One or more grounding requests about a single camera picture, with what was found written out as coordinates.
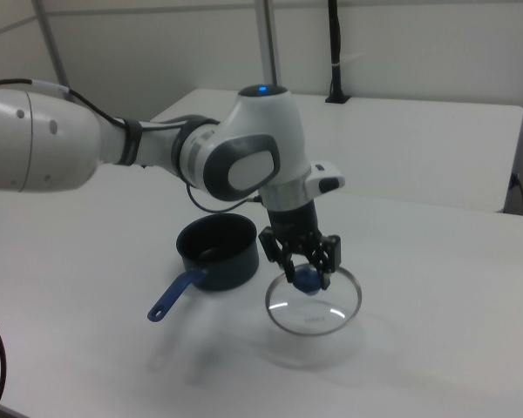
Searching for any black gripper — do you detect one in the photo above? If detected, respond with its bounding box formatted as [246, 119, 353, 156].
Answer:
[258, 200, 343, 292]

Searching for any glass lid blue knob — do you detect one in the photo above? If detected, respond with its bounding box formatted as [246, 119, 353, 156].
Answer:
[264, 263, 363, 336]

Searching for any white side table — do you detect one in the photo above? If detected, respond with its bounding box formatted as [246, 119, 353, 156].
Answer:
[150, 88, 523, 214]

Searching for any black pole white band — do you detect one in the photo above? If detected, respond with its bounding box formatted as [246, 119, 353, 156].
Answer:
[325, 0, 352, 105]

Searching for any dark blue saucepan blue handle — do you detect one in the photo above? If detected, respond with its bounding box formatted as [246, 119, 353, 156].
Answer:
[146, 212, 261, 324]

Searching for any grey metal partition post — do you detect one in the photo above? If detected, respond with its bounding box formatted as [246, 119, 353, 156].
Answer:
[253, 0, 281, 84]
[33, 0, 71, 86]

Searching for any thin black cable with plug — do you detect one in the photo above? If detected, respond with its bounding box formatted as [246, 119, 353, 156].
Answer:
[511, 172, 523, 215]

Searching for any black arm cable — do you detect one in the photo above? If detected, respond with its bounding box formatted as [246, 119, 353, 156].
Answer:
[0, 78, 262, 215]

